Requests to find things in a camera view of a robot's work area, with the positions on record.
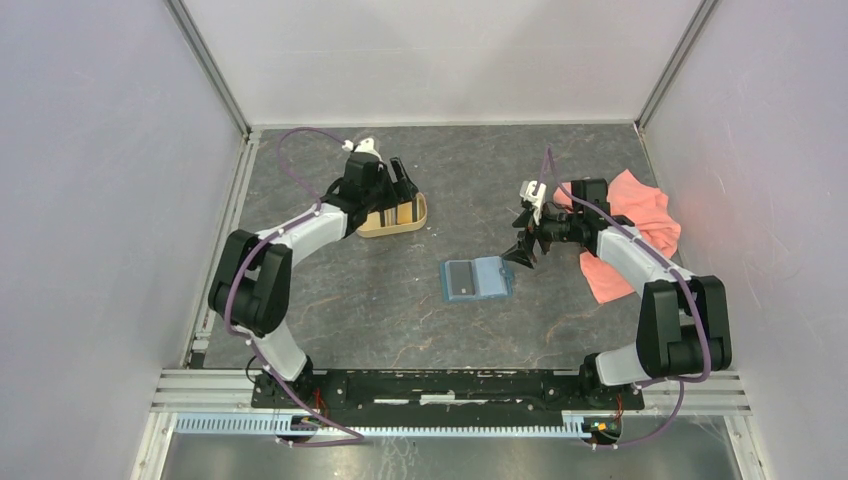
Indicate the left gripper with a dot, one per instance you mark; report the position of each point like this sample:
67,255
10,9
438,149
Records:
404,190

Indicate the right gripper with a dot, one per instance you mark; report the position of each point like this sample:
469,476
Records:
522,252

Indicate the beige card tray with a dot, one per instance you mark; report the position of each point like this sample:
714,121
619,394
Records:
406,217

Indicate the blue card holder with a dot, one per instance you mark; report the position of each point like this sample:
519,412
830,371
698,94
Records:
493,279

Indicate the dark grey card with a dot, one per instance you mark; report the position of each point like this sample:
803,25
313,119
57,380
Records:
460,279

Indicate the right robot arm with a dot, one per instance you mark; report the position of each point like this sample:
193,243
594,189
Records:
683,330

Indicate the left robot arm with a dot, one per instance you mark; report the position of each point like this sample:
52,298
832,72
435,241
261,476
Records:
252,283

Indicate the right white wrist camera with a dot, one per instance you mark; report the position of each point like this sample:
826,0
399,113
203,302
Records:
532,194

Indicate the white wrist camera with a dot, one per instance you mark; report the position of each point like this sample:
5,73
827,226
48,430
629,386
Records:
532,194
367,146

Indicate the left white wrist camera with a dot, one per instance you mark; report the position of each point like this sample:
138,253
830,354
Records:
367,146

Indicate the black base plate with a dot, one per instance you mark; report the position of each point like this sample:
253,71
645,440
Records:
459,398

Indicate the aluminium frame rail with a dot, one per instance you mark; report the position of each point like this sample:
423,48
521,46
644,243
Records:
230,391

